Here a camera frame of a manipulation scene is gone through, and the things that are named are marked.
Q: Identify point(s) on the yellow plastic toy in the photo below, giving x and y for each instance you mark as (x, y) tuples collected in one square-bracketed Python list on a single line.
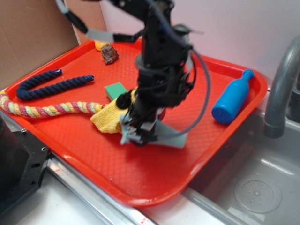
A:
[(99, 45)]

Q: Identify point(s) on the blue plastic bottle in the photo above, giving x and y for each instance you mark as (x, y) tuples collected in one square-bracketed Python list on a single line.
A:
[(232, 99)]

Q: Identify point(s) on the grey sink faucet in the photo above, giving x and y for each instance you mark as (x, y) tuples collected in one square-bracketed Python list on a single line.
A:
[(284, 98)]

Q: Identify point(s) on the light blue cloth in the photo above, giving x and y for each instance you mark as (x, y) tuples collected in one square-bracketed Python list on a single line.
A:
[(164, 135)]

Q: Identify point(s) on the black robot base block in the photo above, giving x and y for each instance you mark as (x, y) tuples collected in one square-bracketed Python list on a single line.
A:
[(22, 165)]

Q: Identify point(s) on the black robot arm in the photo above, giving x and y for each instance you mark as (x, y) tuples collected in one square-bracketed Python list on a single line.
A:
[(162, 43)]

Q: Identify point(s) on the yellow microfiber cloth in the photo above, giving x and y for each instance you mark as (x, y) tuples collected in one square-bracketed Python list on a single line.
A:
[(107, 117)]

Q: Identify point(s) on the brown cardboard panel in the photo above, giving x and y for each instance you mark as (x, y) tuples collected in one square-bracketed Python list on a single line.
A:
[(32, 33)]

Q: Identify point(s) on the brown rock toy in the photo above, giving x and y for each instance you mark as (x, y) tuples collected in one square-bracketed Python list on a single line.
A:
[(109, 54)]

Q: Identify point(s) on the green sponge block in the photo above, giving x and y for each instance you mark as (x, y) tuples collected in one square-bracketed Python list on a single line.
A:
[(113, 91)]

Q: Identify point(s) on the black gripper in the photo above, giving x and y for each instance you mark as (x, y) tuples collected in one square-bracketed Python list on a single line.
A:
[(158, 88)]

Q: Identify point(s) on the grey toy sink basin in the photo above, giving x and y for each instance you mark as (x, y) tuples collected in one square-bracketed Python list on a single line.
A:
[(252, 179)]

